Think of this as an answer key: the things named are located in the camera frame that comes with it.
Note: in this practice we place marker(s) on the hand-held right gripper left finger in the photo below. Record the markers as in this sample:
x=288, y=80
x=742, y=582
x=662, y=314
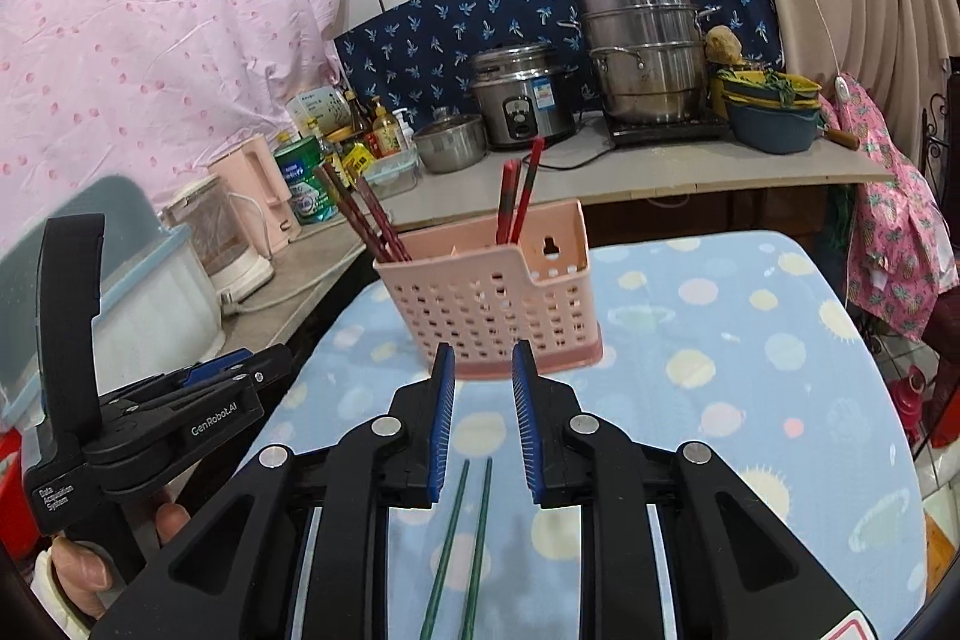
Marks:
x=444, y=422

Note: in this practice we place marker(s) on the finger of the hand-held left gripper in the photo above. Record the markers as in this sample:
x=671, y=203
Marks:
x=217, y=366
x=270, y=366

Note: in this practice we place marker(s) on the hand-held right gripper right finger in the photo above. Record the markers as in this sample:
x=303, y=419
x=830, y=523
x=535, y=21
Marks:
x=521, y=422

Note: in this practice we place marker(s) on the green chopstick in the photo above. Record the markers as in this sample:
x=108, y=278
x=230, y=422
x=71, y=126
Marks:
x=480, y=535
x=450, y=535

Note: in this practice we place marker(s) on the pink perforated utensil basket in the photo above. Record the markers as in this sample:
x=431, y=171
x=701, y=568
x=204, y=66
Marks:
x=487, y=310

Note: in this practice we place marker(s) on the brown chopstick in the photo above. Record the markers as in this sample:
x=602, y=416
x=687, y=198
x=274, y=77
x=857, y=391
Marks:
x=342, y=197

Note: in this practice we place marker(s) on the red chopstick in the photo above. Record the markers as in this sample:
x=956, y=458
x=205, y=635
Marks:
x=508, y=197
x=529, y=183

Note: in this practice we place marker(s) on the person's left hand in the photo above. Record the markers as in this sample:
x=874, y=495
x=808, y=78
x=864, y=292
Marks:
x=75, y=569

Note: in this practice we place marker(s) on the plastic storage bin blue lid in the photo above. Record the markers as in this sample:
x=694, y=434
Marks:
x=142, y=325

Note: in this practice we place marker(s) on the white clear kitchen appliance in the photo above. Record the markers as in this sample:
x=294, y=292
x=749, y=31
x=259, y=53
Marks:
x=217, y=242

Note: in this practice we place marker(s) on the pink electric kettle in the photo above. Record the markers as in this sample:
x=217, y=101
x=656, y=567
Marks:
x=255, y=190

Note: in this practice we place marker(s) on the green canister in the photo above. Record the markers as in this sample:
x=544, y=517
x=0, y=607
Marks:
x=302, y=183

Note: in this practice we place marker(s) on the blue planet print tablecloth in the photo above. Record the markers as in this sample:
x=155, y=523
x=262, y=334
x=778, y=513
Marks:
x=712, y=347

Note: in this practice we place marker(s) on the yellow seasoning packet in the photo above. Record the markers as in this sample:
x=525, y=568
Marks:
x=358, y=159

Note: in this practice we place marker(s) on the clear plastic container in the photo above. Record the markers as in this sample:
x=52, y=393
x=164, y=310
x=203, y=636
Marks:
x=394, y=175

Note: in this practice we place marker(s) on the white carton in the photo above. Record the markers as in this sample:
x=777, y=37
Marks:
x=319, y=111

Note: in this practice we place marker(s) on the dark sauce bottle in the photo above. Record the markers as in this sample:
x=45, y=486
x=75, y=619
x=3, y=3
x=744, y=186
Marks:
x=358, y=115

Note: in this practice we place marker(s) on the white pump bottle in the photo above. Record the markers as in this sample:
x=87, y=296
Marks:
x=405, y=130

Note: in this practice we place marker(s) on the small steel pot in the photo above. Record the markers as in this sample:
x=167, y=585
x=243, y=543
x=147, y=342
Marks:
x=450, y=145

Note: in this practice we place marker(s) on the pink spotted curtain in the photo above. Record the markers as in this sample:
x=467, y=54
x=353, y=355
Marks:
x=165, y=40

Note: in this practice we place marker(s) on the steel rice cooker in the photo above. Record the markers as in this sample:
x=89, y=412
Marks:
x=517, y=100

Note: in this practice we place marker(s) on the black induction cooker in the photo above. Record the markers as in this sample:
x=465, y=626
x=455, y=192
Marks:
x=667, y=132

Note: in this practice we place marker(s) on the red plastic bottle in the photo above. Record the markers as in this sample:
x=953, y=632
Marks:
x=907, y=404

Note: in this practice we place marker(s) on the blue plastic basin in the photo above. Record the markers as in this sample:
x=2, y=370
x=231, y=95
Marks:
x=772, y=129

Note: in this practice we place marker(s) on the stacked steel steamer pot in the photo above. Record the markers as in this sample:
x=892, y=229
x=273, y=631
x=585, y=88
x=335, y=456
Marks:
x=645, y=55

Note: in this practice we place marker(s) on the navy leaf print cloth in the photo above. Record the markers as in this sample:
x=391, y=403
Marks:
x=465, y=25

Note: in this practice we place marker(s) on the yellow plastic basin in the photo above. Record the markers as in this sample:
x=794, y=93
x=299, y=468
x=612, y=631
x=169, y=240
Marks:
x=750, y=89

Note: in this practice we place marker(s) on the green vegetables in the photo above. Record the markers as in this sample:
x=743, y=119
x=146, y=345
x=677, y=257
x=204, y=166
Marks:
x=776, y=85

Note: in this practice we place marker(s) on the pink floral cloth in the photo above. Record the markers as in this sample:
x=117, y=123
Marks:
x=892, y=212

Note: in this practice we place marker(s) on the tan loofah sponge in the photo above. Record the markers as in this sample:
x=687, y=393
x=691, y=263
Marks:
x=724, y=44

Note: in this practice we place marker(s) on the black metal frame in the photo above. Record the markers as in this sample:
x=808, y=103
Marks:
x=943, y=108

